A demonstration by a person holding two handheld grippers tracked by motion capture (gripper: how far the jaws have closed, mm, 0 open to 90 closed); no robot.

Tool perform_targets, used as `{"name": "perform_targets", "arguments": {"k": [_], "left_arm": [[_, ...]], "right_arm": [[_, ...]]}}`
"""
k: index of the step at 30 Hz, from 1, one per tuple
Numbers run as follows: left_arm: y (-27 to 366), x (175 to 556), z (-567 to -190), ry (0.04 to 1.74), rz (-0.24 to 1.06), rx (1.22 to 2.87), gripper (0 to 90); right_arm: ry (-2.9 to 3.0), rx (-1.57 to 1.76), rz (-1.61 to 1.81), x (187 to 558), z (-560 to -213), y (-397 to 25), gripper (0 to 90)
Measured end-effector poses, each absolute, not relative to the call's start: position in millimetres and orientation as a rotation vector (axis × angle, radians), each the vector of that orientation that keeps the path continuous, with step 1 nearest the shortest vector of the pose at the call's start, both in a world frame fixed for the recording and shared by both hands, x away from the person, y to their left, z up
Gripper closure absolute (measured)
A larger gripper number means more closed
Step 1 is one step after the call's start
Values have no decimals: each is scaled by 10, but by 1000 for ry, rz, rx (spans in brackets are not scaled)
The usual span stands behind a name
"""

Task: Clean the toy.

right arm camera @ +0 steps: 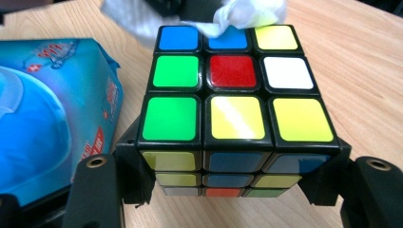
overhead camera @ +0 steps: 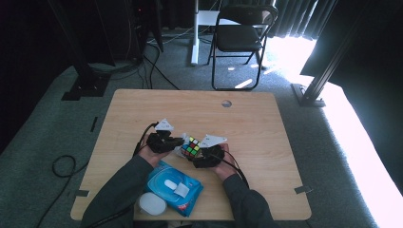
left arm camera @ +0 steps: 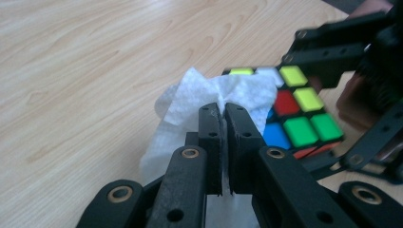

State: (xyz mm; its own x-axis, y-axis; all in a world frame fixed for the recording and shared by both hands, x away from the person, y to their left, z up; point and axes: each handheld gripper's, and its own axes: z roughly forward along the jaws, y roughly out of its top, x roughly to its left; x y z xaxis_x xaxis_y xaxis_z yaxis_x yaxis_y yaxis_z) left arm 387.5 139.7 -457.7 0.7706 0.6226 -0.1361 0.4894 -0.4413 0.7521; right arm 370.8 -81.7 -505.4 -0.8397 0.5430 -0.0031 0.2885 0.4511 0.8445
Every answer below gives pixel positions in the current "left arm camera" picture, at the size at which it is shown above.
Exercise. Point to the white wet wipe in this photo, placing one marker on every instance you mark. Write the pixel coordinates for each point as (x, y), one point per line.
(202, 95)

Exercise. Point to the colourful puzzle cube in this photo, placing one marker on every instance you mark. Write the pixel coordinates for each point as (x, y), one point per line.
(301, 117)

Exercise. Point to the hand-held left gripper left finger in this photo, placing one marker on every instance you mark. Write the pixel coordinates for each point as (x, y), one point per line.
(209, 148)

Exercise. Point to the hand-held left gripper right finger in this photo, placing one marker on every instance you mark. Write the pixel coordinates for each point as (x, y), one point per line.
(244, 148)

